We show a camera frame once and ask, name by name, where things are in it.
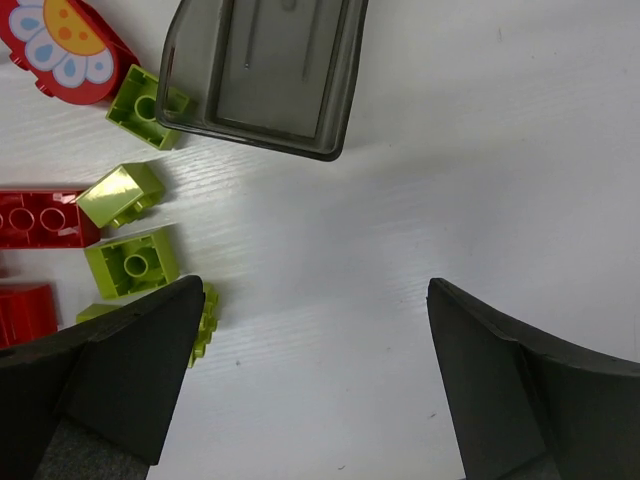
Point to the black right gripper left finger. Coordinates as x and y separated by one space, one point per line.
95 401

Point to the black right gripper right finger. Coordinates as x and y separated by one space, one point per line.
526 404

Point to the lime square lego brick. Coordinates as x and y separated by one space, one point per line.
134 264

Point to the lime sloped lego brick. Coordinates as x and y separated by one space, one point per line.
122 196

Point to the red sloped lego brick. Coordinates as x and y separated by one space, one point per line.
28 313

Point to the long red lego brick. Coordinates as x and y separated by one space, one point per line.
45 219

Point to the red flower lego brick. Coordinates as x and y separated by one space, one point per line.
72 51

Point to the smoky grey plastic container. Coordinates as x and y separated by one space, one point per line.
277 75

